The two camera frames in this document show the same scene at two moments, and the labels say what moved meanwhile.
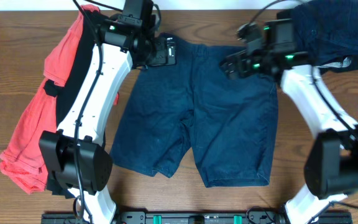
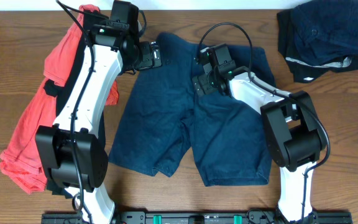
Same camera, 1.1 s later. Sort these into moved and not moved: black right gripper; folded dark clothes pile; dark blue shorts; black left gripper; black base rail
Moved: black right gripper; black left gripper
Not moved: dark blue shorts; black base rail; folded dark clothes pile
